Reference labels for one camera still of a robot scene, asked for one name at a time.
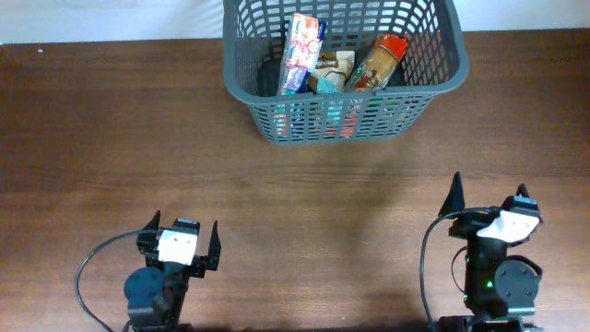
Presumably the red spaghetti packet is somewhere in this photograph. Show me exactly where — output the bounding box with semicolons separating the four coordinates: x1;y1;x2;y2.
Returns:
343;33;409;137

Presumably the teal snack packet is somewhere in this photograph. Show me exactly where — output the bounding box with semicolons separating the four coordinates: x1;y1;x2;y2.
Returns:
315;76;345;135

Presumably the beige brown snack pouch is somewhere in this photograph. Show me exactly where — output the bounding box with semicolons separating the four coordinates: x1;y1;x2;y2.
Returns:
308;51;355;94

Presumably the grey plastic lattice basket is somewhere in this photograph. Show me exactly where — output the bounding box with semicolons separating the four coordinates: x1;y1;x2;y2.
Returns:
223;0;469;146

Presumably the Kleenex tissue multipack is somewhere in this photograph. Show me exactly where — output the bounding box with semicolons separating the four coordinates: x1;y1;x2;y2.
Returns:
277;13;327;96

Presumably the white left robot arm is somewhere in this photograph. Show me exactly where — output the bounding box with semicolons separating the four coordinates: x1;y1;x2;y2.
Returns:
124;210;222;332

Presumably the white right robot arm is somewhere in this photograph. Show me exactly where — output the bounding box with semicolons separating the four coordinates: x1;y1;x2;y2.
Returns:
437;173;543;331

